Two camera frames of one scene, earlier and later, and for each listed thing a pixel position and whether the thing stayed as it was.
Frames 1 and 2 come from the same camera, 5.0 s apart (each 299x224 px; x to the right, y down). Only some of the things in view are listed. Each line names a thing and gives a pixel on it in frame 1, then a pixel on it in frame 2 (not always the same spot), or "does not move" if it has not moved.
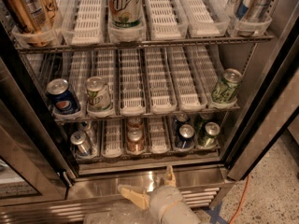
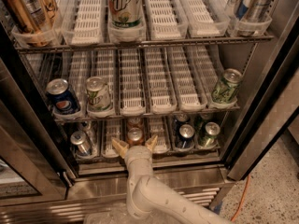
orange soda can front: (135, 144) does not move
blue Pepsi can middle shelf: (61, 97) does not move
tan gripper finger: (138, 195) to (121, 147)
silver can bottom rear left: (85, 126) does not move
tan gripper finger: (170, 177) to (151, 143)
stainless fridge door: (36, 169) does not move
